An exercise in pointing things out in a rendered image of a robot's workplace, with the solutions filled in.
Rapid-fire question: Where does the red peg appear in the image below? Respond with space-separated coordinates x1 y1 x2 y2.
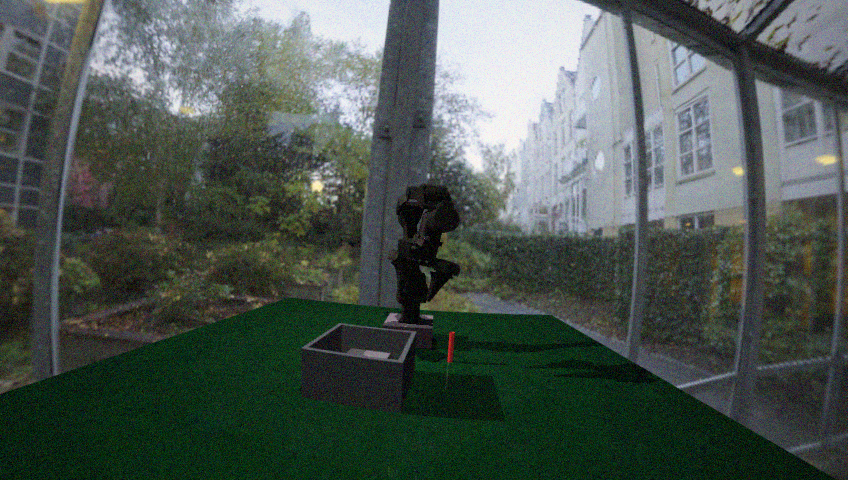
448 332 455 363

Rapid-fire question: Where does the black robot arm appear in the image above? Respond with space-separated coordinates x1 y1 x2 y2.
396 184 460 324

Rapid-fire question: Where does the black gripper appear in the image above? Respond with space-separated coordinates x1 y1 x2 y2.
387 231 460 302

